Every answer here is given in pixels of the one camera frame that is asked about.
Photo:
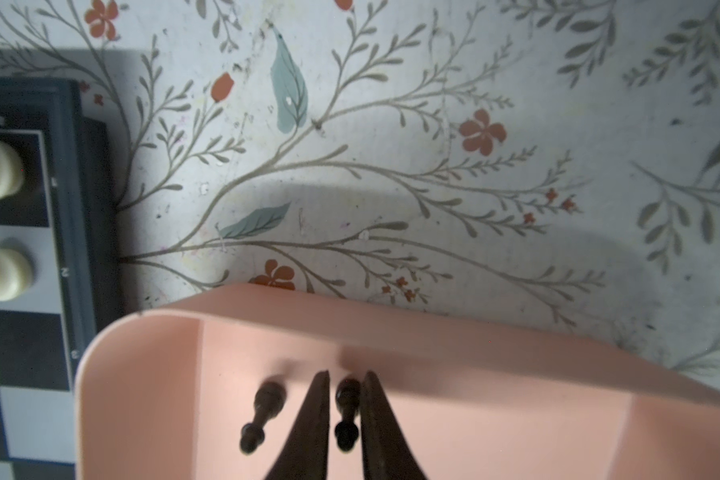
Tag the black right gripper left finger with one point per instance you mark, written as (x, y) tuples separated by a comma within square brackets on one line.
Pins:
[(305, 452)]

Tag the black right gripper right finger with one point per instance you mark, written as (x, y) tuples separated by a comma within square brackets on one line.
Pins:
[(385, 451)]

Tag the black chess pawn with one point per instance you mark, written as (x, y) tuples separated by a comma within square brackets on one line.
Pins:
[(269, 401), (348, 402)]

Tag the black chess pawn in tray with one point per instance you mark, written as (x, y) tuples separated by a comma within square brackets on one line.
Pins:
[(269, 401)]

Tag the black white chess board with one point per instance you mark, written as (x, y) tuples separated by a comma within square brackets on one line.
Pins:
[(59, 279)]

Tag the white pawn on board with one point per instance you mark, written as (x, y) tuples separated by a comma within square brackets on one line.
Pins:
[(16, 274)]

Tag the pink plastic tray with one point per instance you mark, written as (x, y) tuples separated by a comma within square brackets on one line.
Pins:
[(164, 393)]

